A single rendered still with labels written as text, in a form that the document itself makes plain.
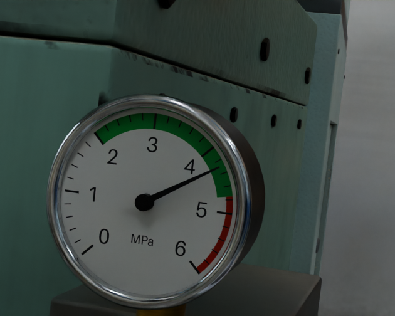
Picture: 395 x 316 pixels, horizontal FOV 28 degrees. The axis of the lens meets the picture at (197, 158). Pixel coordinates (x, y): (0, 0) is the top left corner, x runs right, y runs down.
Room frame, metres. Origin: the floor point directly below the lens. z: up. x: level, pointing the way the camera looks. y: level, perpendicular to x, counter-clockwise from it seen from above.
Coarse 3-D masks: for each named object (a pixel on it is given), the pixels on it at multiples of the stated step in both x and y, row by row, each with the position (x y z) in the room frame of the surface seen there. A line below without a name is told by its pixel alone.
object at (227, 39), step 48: (0, 0) 0.31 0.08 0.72; (48, 0) 0.31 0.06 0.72; (96, 0) 0.30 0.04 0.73; (144, 0) 0.32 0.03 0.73; (192, 0) 0.39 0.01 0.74; (240, 0) 0.49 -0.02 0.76; (288, 0) 0.66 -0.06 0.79; (144, 48) 0.33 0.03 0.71; (192, 48) 0.40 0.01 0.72; (240, 48) 0.50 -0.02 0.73; (288, 48) 0.68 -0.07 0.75; (288, 96) 0.72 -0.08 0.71
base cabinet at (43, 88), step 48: (0, 48) 0.31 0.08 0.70; (48, 48) 0.31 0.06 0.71; (96, 48) 0.30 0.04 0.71; (0, 96) 0.31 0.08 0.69; (48, 96) 0.30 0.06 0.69; (96, 96) 0.30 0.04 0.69; (192, 96) 0.41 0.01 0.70; (240, 96) 0.52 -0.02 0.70; (0, 144) 0.31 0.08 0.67; (48, 144) 0.30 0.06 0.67; (288, 144) 0.75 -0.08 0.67; (0, 192) 0.31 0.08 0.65; (288, 192) 0.78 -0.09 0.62; (0, 240) 0.31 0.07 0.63; (48, 240) 0.30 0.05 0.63; (288, 240) 0.82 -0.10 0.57; (0, 288) 0.31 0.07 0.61; (48, 288) 0.30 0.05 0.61
